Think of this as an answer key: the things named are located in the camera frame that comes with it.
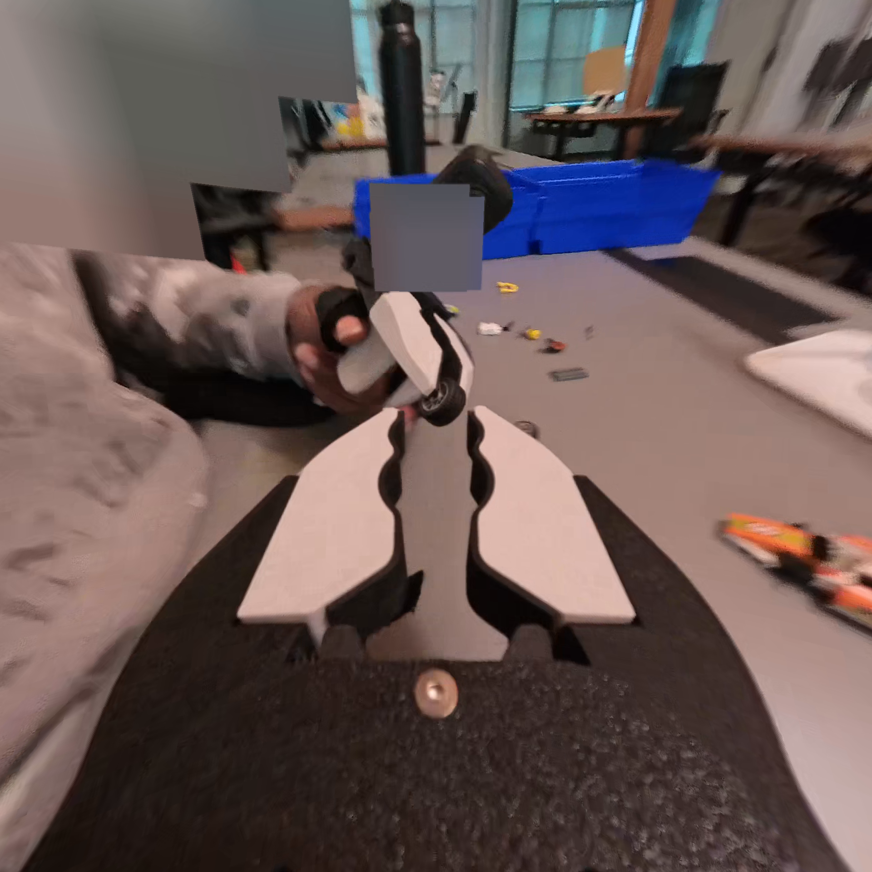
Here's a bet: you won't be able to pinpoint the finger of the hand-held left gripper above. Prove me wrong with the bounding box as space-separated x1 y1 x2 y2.
371 291 451 412
434 307 476 399

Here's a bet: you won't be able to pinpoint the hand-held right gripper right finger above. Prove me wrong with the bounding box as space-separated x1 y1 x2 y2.
464 406 637 628

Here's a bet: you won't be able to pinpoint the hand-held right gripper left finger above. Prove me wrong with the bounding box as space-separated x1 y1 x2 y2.
239 406 414 628

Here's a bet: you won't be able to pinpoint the orange white lego car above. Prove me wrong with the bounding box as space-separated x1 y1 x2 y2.
723 511 872 632

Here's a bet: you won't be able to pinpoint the small dark lego pieces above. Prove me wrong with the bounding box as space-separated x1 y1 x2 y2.
477 280 598 358

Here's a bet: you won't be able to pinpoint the person's left hand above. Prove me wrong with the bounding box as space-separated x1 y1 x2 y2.
289 280 410 418

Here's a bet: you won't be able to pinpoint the black honeycomb wrist rest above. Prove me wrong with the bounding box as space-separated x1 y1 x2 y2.
148 366 344 429

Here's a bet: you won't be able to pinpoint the black water bottle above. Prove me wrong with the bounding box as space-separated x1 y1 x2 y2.
379 0 429 179

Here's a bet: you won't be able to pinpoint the wooden office desk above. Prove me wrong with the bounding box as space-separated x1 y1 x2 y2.
525 103 658 160

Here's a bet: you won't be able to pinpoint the large window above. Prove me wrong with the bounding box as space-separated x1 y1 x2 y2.
509 0 644 113

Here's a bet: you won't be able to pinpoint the black office chair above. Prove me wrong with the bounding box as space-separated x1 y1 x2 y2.
654 62 731 160

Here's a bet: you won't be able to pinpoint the wooden column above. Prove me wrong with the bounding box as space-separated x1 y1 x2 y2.
624 0 679 119

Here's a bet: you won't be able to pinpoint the white base plate with lever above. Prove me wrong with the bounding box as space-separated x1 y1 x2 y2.
746 327 872 441

